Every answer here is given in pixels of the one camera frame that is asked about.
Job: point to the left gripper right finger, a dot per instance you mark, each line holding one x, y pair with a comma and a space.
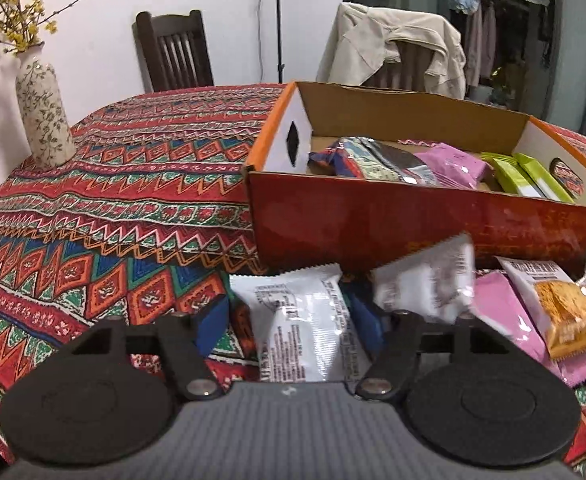
464, 389

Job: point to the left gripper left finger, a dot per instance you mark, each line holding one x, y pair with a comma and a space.
113, 390

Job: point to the pink snack packet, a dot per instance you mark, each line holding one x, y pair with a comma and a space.
497, 304

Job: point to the orange cracker snack packet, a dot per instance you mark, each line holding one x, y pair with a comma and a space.
553, 301

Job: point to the white silver snack packet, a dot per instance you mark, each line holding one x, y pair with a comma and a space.
302, 327

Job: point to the green white nut bar packet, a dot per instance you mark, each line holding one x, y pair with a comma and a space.
509, 174

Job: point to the patterned red tablecloth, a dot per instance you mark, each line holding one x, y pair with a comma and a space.
149, 216

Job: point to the orange cardboard box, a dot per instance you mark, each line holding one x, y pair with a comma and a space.
301, 218

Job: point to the blue patterned snack packet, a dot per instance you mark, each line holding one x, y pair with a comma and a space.
364, 158

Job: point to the floral ceramic vase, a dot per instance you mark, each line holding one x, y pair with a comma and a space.
42, 110

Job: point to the chair with beige jacket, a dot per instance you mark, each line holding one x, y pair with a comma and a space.
404, 69

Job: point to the dark wooden chair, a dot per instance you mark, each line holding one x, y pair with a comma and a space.
174, 49

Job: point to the dark sliding glass door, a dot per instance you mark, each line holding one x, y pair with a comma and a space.
520, 56

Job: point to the beige jacket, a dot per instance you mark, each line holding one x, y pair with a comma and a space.
361, 38

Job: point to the studio light on stand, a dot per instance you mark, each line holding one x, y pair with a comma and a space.
279, 50

